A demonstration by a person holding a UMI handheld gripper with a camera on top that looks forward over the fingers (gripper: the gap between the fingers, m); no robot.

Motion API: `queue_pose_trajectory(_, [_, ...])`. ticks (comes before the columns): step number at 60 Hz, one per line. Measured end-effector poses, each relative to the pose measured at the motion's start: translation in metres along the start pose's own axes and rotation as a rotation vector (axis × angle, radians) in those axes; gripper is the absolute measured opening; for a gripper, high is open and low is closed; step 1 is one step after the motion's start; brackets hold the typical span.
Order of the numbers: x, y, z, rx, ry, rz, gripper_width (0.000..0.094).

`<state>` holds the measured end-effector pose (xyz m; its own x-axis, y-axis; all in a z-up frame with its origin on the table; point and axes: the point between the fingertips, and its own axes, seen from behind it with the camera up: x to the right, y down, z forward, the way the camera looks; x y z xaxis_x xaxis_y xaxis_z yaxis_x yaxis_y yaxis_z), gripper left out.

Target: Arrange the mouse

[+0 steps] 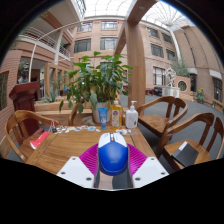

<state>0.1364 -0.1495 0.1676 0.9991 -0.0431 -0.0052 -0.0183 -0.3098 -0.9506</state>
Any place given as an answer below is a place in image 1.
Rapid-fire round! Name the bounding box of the wooden armchair with booklet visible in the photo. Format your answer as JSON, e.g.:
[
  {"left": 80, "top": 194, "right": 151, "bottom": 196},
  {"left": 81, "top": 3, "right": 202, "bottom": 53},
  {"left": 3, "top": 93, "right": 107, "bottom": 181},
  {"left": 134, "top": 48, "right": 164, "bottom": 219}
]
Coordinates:
[{"left": 4, "top": 109, "right": 59, "bottom": 163}]

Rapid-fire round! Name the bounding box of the white pump dispenser bottle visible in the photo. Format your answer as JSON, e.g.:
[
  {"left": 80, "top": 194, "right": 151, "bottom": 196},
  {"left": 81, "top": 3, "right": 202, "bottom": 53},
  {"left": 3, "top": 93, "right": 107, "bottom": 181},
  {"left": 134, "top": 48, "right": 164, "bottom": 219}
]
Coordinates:
[{"left": 125, "top": 100, "right": 139, "bottom": 130}]

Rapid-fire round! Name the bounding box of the yellow flowering potted plant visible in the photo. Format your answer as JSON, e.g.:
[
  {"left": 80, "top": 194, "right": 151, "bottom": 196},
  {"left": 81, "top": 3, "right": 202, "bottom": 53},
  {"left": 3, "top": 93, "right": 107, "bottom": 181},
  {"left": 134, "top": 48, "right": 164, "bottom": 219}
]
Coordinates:
[{"left": 195, "top": 87, "right": 206, "bottom": 104}]

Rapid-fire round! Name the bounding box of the red and white booklet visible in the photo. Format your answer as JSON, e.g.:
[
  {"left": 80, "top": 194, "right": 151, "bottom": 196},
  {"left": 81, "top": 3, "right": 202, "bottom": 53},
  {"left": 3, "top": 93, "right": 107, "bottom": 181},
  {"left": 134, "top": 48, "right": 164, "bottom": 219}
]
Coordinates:
[{"left": 29, "top": 130, "right": 51, "bottom": 150}]

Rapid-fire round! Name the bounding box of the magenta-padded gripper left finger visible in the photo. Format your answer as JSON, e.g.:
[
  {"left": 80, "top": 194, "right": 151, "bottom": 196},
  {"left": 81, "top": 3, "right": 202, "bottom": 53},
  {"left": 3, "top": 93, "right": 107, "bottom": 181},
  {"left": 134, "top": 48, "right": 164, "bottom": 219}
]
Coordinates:
[{"left": 56, "top": 143, "right": 101, "bottom": 189}]

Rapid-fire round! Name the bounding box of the empty wooden armchair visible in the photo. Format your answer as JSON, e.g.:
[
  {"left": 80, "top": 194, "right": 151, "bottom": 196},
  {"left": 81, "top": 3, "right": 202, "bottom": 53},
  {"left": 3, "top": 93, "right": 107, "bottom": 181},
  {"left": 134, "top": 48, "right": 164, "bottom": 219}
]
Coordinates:
[{"left": 135, "top": 95, "right": 189, "bottom": 138}]

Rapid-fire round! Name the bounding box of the blue and white computer mouse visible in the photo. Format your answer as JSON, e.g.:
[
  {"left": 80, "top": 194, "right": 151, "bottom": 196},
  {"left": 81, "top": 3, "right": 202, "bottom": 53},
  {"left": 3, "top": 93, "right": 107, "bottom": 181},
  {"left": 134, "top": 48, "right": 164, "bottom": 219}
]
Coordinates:
[{"left": 97, "top": 132, "right": 129, "bottom": 177}]

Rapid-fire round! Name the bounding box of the white statue on pedestal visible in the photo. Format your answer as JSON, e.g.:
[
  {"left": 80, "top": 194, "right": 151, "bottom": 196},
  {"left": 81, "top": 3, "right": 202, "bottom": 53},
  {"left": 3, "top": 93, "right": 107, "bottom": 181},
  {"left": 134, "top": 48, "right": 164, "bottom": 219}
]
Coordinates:
[{"left": 162, "top": 67, "right": 181, "bottom": 98}]

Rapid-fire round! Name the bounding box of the wooden chair behind plant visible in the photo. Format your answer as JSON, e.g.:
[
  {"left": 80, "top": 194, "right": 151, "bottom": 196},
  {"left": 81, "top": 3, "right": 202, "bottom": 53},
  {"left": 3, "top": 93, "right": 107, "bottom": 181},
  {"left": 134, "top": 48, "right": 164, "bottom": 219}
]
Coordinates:
[{"left": 68, "top": 102, "right": 98, "bottom": 127}]

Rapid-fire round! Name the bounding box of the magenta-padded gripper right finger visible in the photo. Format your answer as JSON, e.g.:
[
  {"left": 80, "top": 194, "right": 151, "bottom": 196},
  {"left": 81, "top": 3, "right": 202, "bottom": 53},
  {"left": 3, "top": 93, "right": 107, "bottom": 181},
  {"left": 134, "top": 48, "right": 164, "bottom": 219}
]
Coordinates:
[{"left": 126, "top": 143, "right": 170, "bottom": 189}]

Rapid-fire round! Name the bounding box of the blue squeeze tube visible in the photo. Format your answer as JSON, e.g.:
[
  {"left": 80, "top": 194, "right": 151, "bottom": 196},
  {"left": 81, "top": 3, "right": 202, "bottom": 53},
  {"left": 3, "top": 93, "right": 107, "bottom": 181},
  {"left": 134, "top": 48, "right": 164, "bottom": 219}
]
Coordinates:
[{"left": 97, "top": 106, "right": 109, "bottom": 131}]

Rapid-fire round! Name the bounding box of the dark bust statue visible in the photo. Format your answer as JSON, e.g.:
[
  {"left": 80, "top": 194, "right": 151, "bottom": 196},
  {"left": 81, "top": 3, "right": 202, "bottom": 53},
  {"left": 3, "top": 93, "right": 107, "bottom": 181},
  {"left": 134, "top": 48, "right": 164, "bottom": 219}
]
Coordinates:
[{"left": 18, "top": 63, "right": 31, "bottom": 84}]

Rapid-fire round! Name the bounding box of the large green potted plant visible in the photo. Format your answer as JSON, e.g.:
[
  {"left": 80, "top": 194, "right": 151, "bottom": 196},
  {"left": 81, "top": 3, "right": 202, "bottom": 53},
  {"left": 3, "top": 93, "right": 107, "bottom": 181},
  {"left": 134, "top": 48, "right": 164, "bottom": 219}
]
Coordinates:
[{"left": 59, "top": 50, "right": 134, "bottom": 124}]

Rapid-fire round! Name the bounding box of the dark red wooden lectern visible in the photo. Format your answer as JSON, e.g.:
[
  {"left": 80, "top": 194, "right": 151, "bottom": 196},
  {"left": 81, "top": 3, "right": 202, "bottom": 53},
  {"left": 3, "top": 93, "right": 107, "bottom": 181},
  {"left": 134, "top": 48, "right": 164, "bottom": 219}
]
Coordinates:
[{"left": 8, "top": 80, "right": 42, "bottom": 138}]

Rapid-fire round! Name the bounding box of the black notebook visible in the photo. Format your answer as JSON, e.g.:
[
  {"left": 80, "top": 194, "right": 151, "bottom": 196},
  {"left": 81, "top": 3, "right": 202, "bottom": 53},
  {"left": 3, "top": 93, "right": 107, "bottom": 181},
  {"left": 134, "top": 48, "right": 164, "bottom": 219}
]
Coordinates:
[{"left": 171, "top": 140, "right": 200, "bottom": 168}]

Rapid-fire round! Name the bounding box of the yellow liquid bottle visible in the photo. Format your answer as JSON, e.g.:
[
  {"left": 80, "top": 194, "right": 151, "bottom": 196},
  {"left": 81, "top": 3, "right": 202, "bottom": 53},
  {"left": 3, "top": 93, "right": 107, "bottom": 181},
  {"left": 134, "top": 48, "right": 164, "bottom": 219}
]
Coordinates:
[{"left": 110, "top": 98, "right": 123, "bottom": 130}]

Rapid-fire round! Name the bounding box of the long wooden planter box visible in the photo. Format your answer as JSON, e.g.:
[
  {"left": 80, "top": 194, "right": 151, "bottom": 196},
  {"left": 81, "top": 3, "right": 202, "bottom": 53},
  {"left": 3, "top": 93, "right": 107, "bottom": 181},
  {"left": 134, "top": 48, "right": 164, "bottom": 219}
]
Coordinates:
[{"left": 34, "top": 99, "right": 94, "bottom": 126}]

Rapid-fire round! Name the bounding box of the wooden armchair with notebook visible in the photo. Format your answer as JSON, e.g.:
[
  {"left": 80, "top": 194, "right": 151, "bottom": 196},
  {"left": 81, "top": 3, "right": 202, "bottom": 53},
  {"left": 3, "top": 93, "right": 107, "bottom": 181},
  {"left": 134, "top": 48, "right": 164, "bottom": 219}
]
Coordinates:
[{"left": 154, "top": 112, "right": 224, "bottom": 171}]

